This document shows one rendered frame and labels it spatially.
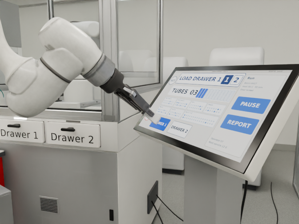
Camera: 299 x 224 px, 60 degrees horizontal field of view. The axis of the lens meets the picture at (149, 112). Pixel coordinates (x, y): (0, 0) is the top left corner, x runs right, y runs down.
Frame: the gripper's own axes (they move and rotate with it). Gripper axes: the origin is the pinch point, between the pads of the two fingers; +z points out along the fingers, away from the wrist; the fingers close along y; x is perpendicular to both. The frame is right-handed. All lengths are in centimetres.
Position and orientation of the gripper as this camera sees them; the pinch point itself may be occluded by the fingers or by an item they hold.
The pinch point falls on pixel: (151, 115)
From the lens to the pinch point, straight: 87.2
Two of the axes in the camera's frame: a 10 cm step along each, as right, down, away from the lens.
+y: -5.1, -1.3, 8.5
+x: -5.5, 8.1, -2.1
